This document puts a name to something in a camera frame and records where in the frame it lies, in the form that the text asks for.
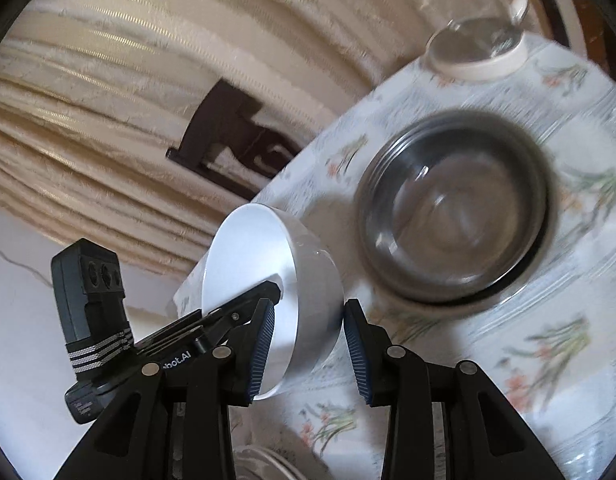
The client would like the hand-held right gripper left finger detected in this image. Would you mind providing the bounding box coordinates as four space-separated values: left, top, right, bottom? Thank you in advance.
53 298 278 480

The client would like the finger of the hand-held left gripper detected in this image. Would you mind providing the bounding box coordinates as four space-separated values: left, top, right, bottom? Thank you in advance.
134 281 283 356

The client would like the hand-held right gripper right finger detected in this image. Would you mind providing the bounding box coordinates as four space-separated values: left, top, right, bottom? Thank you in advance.
342 298 566 480

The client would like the white printed ceramic bowl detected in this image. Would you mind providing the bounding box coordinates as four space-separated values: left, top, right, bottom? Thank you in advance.
200 203 345 402

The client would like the small stainless steel bowl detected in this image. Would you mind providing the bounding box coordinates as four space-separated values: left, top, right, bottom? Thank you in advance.
354 109 551 306

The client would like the large stainless steel bowl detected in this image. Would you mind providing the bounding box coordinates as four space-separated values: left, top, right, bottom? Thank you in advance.
388 125 559 318

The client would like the floral lace print tablecloth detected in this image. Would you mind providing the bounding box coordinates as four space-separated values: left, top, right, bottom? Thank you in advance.
170 35 616 480

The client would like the cream curtain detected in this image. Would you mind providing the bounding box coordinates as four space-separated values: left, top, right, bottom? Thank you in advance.
0 0 489 271

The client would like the glass electric kettle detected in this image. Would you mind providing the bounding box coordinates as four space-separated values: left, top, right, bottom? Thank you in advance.
357 0 531 83

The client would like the grey wall cable with plug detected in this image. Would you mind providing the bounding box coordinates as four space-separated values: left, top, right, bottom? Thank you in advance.
0 242 56 288

